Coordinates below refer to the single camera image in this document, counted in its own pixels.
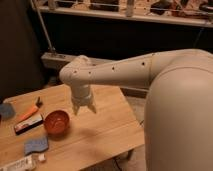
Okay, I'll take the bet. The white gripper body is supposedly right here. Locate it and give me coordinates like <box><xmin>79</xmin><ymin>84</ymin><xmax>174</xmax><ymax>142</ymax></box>
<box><xmin>71</xmin><ymin>85</ymin><xmax>93</xmax><ymax>107</ymax></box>

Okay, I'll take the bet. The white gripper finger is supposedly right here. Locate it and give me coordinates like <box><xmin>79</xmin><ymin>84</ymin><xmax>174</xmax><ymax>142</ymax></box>
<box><xmin>73</xmin><ymin>105</ymin><xmax>80</xmax><ymax>116</ymax></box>
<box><xmin>87</xmin><ymin>103</ymin><xmax>97</xmax><ymax>113</ymax></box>

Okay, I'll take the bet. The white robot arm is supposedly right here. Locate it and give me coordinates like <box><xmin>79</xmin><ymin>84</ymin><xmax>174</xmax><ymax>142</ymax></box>
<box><xmin>60</xmin><ymin>49</ymin><xmax>213</xmax><ymax>171</ymax></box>

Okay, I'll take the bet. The orange ceramic bowl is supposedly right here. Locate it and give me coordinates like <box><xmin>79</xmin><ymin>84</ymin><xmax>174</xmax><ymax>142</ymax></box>
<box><xmin>44</xmin><ymin>110</ymin><xmax>70</xmax><ymax>135</ymax></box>

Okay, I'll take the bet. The blue sponge cloth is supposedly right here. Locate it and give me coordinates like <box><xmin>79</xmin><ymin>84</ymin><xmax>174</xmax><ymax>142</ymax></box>
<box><xmin>24</xmin><ymin>136</ymin><xmax>49</xmax><ymax>155</ymax></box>

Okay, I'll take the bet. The grey metal pole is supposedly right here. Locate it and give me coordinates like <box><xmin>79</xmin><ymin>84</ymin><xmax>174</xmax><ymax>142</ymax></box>
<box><xmin>32</xmin><ymin>0</ymin><xmax>56</xmax><ymax>55</ymax></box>

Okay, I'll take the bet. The white tube packet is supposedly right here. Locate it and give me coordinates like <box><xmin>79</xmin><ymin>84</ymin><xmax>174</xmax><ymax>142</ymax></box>
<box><xmin>0</xmin><ymin>155</ymin><xmax>36</xmax><ymax>171</ymax></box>

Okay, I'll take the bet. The cluttered background shelf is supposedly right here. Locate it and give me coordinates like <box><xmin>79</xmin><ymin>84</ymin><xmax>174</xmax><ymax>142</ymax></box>
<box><xmin>30</xmin><ymin>0</ymin><xmax>213</xmax><ymax>29</ymax></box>

